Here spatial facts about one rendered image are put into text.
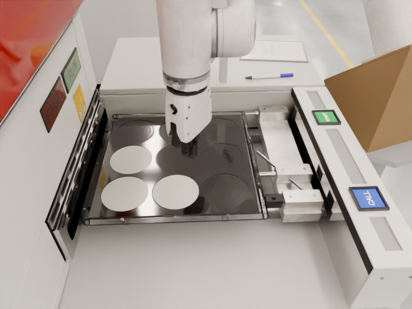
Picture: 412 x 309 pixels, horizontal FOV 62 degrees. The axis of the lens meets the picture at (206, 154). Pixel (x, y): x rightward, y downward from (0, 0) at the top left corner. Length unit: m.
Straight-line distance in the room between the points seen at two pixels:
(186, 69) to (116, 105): 0.46
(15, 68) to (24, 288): 0.32
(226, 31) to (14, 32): 0.29
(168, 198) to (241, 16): 0.39
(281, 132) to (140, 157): 0.38
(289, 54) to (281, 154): 0.39
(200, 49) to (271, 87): 0.45
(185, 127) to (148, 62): 0.50
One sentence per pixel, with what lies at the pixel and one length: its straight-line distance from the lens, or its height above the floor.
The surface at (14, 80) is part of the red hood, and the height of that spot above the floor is 1.25.
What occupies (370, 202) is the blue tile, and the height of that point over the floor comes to 0.96.
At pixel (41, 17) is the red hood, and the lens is 0.56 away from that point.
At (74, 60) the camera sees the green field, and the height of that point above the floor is 1.11.
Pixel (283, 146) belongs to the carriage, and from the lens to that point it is 0.91.
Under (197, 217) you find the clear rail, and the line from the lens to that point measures 0.69.
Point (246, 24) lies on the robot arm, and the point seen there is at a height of 1.25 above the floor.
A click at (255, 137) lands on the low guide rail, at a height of 0.84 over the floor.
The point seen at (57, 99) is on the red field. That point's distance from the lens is 0.71.
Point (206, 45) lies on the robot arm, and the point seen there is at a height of 1.22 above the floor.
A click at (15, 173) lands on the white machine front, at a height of 1.10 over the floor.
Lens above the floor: 1.45
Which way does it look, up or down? 41 degrees down
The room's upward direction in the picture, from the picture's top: straight up
